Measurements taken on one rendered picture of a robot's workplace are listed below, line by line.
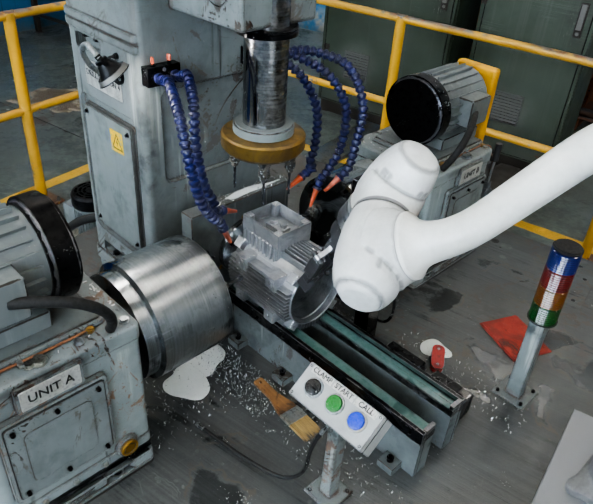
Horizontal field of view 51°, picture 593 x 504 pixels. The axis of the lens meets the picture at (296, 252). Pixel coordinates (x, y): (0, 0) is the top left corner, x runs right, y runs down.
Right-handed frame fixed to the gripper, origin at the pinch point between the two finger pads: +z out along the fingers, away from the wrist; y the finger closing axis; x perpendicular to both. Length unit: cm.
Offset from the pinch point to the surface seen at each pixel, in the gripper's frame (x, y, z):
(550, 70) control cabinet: -59, -306, 78
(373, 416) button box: 28.3, 16.6, -13.6
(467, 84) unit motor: -23, -69, -14
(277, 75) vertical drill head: -33.8, -5.1, -22.6
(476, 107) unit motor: -16, -67, -13
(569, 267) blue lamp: 29, -34, -26
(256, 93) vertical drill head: -34.1, -2.0, -18.2
